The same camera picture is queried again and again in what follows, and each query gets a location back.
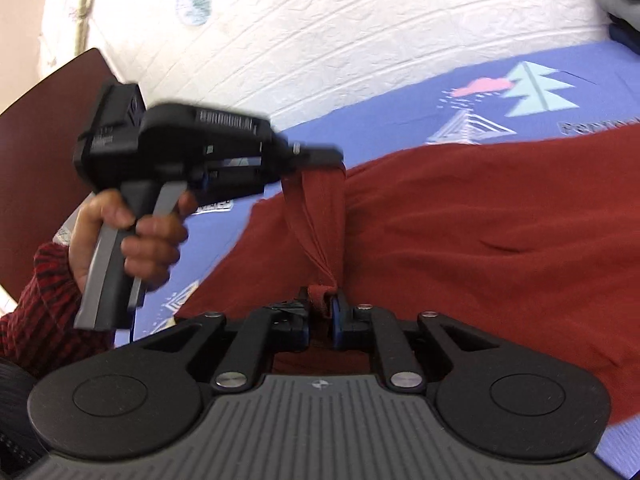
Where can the person's left forearm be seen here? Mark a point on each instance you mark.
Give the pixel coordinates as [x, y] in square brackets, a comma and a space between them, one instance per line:
[35, 310]

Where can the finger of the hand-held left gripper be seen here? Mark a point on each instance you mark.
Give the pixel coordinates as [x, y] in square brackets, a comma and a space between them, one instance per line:
[320, 156]

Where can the red pants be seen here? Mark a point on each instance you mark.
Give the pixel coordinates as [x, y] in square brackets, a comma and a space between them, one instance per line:
[475, 235]

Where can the small white paper fan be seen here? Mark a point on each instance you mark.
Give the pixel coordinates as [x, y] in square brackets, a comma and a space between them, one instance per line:
[192, 7]

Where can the beige wall pipe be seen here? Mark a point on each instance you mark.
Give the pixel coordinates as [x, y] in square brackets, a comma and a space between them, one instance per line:
[86, 5]

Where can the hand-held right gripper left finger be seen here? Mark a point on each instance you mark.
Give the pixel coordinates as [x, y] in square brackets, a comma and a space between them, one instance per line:
[292, 330]

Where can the person's left hand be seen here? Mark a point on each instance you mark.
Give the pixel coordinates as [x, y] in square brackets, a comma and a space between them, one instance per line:
[155, 250]

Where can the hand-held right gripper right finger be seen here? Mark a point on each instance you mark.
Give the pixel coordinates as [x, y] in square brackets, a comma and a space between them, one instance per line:
[339, 325]

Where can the navy folded pants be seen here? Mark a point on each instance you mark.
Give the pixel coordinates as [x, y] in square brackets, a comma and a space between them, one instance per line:
[627, 40]

